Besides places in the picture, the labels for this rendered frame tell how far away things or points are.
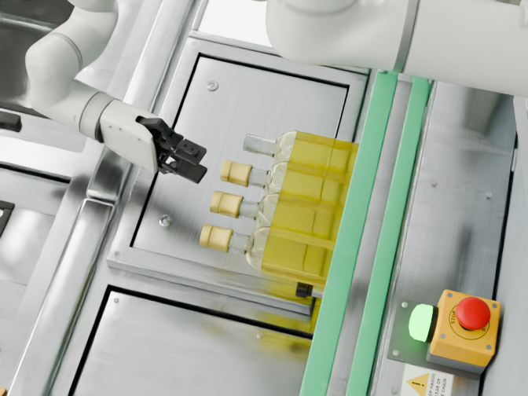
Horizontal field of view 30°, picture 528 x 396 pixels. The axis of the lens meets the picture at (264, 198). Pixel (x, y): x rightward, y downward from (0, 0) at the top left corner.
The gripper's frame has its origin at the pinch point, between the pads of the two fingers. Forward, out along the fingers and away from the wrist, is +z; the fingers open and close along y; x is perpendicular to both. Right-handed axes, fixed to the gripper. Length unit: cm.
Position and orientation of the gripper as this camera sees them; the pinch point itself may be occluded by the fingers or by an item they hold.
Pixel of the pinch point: (192, 162)
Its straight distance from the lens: 152.5
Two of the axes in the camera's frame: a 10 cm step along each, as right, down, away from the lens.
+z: 8.8, 4.3, -2.2
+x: 4.8, -7.5, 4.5
